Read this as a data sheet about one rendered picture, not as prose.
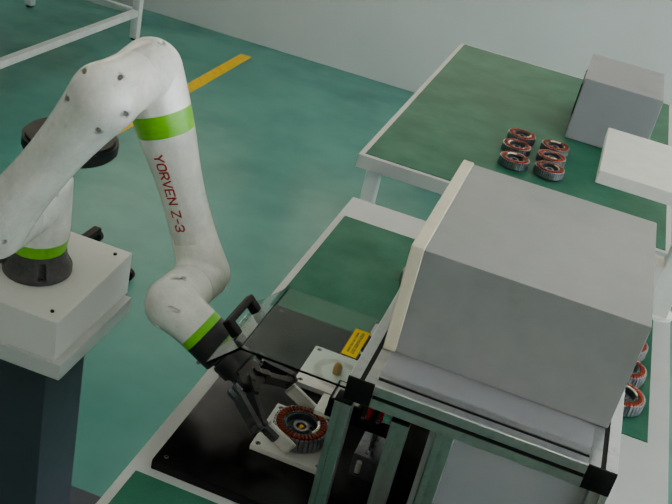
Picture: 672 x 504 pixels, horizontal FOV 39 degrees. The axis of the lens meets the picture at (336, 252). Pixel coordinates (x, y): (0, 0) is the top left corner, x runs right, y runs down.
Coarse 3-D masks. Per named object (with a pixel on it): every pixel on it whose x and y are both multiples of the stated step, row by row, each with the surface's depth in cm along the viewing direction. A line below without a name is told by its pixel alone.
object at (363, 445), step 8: (368, 432) 189; (368, 440) 187; (384, 440) 188; (360, 448) 184; (376, 448) 185; (360, 456) 183; (368, 456) 183; (376, 456) 183; (352, 464) 184; (368, 464) 183; (376, 464) 182; (352, 472) 185; (360, 472) 184; (368, 472) 184; (368, 480) 184
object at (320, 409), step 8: (336, 392) 182; (320, 400) 185; (328, 400) 180; (320, 408) 183; (328, 408) 181; (360, 408) 179; (328, 416) 182; (352, 416) 180; (360, 416) 181; (376, 416) 182; (352, 424) 180; (360, 424) 180; (368, 424) 179; (376, 424) 180; (384, 424) 180; (376, 432) 179; (384, 432) 179; (376, 440) 187; (368, 448) 183
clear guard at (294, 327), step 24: (288, 288) 183; (264, 312) 176; (288, 312) 176; (312, 312) 178; (336, 312) 179; (360, 312) 181; (240, 336) 170; (264, 336) 167; (288, 336) 169; (312, 336) 171; (336, 336) 172; (216, 360) 166; (288, 360) 163; (312, 360) 164; (336, 360) 166; (336, 384) 160
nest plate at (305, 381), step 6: (300, 372) 209; (300, 378) 207; (306, 378) 207; (312, 378) 208; (300, 384) 206; (306, 384) 205; (312, 384) 206; (318, 384) 206; (324, 384) 207; (330, 384) 207; (312, 390) 205; (318, 390) 205; (324, 390) 205; (330, 390) 205
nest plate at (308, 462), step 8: (280, 408) 196; (272, 416) 194; (256, 440) 186; (264, 440) 187; (256, 448) 185; (264, 448) 185; (272, 448) 185; (272, 456) 184; (280, 456) 184; (288, 456) 184; (296, 456) 185; (304, 456) 185; (312, 456) 186; (296, 464) 183; (304, 464) 183; (312, 464) 184; (312, 472) 183
